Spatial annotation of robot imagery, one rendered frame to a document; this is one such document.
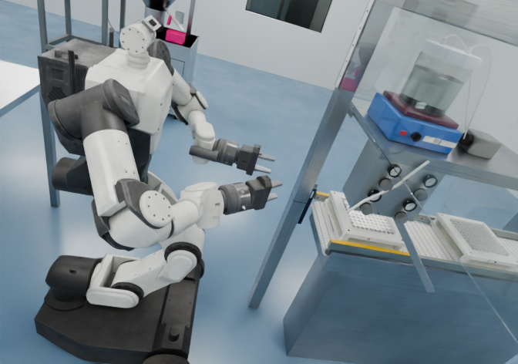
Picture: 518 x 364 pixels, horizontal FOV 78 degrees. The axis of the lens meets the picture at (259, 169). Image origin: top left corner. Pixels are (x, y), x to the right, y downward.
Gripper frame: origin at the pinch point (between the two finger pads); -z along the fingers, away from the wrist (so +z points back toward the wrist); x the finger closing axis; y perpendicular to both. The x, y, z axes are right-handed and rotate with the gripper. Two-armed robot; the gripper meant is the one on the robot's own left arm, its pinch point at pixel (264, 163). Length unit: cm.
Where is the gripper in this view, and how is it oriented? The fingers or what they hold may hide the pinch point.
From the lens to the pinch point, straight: 115.6
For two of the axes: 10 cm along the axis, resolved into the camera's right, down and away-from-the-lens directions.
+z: -9.6, -2.8, -0.5
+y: -1.1, 5.2, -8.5
